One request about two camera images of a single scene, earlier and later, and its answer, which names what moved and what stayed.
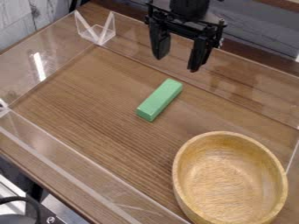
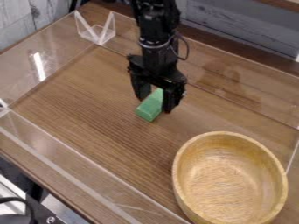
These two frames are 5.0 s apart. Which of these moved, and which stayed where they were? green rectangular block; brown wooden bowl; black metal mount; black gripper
Moved: black gripper
Stayed: brown wooden bowl; green rectangular block; black metal mount
